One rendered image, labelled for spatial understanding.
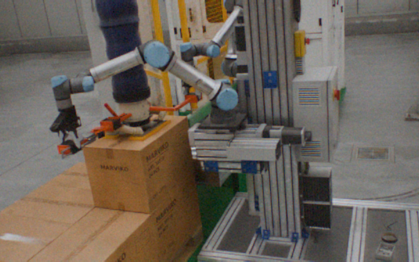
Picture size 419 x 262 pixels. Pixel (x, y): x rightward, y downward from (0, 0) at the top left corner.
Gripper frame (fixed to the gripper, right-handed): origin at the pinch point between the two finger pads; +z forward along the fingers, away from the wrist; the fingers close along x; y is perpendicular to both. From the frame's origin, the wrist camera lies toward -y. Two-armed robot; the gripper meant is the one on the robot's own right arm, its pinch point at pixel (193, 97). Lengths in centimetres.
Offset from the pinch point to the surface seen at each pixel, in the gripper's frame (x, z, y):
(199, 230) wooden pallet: -6, 97, 5
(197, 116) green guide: -49, 46, -95
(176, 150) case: -6.0, 29.1, 21.1
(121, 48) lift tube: -21, -40, 39
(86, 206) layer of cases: -52, 53, 61
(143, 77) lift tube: -15.5, -20.5, 30.5
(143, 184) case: -7, 34, 60
